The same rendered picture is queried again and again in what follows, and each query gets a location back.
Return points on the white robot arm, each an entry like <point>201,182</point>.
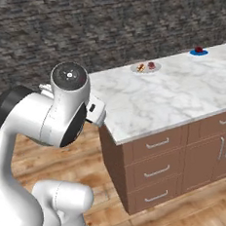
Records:
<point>27,120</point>

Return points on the brown drawer front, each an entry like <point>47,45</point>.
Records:
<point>134,148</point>
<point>137,177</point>
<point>139,202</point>
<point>207,127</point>

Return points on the grey appetizer plate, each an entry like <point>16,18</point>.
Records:
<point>146,70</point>

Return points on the brown island cabinet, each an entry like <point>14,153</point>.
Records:
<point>113,170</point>

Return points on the dark red cooked food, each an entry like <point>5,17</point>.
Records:
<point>199,49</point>

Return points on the blue plate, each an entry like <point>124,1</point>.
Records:
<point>194,53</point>

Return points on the brown appetizer piece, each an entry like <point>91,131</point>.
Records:
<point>141,67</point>

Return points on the red appetizer piece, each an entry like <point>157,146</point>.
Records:
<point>151,65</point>

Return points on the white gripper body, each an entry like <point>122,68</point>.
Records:
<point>46,90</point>

